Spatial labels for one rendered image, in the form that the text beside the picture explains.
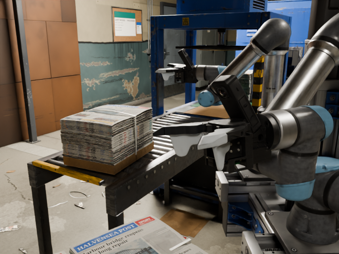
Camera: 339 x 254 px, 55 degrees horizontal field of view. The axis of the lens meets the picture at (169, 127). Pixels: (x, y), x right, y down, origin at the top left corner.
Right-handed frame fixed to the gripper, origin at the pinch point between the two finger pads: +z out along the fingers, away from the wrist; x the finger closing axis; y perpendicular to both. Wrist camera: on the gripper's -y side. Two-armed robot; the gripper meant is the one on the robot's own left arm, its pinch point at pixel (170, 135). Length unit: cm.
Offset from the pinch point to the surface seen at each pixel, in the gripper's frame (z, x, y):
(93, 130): -11, 94, 12
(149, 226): -12, 42, 36
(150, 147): -43, 108, 26
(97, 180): -8, 83, 31
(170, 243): -14, 32, 37
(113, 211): -12, 78, 43
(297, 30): -324, 256, -57
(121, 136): -22, 91, 15
